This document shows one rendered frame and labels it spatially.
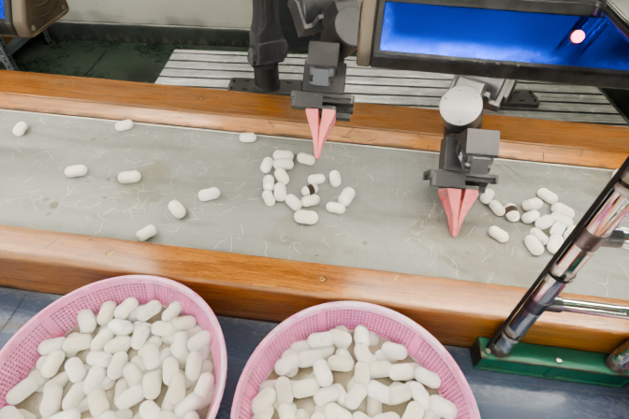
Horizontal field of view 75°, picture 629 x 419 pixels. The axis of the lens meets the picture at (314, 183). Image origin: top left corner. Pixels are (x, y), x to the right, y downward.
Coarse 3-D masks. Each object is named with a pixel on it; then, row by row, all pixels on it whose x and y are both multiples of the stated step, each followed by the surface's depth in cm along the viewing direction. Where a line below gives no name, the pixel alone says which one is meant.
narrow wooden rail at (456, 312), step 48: (0, 240) 59; (48, 240) 59; (96, 240) 59; (48, 288) 62; (192, 288) 56; (240, 288) 55; (288, 288) 55; (336, 288) 55; (384, 288) 55; (432, 288) 55; (480, 288) 55; (528, 288) 56; (480, 336) 56; (528, 336) 54; (576, 336) 53; (624, 336) 51
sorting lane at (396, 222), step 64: (0, 128) 81; (64, 128) 82; (192, 128) 82; (0, 192) 69; (64, 192) 69; (128, 192) 70; (192, 192) 70; (256, 192) 71; (320, 192) 71; (384, 192) 71; (512, 192) 72; (576, 192) 73; (320, 256) 61; (384, 256) 62; (448, 256) 62; (512, 256) 62
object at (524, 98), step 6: (516, 84) 102; (516, 90) 108; (522, 90) 108; (528, 90) 108; (510, 96) 104; (516, 96) 106; (522, 96) 106; (528, 96) 106; (534, 96) 106; (510, 102) 104; (516, 102) 104; (522, 102) 104; (528, 102) 104; (534, 102) 104
